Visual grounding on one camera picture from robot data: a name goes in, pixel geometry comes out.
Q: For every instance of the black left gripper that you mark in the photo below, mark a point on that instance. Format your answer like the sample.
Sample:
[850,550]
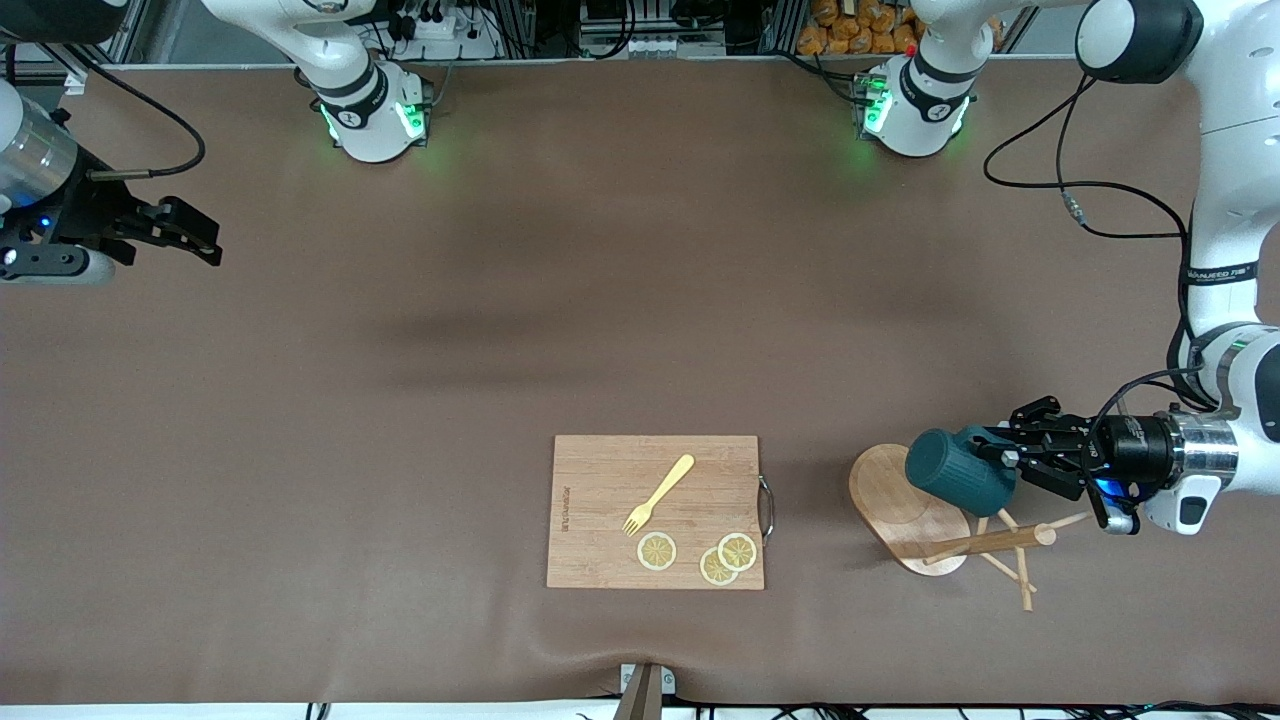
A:
[1128,450]

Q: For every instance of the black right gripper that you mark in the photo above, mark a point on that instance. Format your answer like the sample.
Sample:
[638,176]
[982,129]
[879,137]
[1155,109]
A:
[88,212]

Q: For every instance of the dark green mug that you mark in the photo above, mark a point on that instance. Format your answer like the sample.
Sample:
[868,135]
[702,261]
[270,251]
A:
[955,475]

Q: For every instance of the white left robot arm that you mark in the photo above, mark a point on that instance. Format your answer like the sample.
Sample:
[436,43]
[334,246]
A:
[1240,150]

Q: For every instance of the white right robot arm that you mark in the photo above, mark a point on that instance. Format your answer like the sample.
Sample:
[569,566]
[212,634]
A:
[365,110]

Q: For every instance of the wooden mug tree rack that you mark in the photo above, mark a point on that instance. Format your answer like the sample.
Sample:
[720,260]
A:
[880,495]

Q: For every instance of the lemon slice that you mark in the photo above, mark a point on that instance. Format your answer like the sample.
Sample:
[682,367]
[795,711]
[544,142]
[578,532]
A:
[657,551]
[712,572]
[738,552]

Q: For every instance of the white power strip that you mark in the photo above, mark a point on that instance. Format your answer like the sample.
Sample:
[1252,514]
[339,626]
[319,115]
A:
[450,30]

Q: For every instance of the brown table mat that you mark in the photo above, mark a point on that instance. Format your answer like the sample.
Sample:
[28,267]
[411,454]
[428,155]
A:
[400,500]

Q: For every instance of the yellow plastic fork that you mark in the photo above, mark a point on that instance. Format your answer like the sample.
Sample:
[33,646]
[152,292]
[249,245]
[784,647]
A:
[668,483]

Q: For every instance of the wooden cutting board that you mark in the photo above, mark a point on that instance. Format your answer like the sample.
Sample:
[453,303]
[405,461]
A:
[600,480]

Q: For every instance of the orange snack bags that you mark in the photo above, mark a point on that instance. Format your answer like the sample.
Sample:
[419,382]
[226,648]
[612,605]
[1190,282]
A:
[850,30]

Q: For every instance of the white terminal block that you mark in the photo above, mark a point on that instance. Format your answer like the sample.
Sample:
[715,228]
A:
[665,46]

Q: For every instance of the aluminium frame profile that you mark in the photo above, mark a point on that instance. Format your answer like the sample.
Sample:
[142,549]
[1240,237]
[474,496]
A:
[100,50]

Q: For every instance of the grey camera bracket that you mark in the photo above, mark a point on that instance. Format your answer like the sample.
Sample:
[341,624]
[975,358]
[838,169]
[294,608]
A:
[645,695]

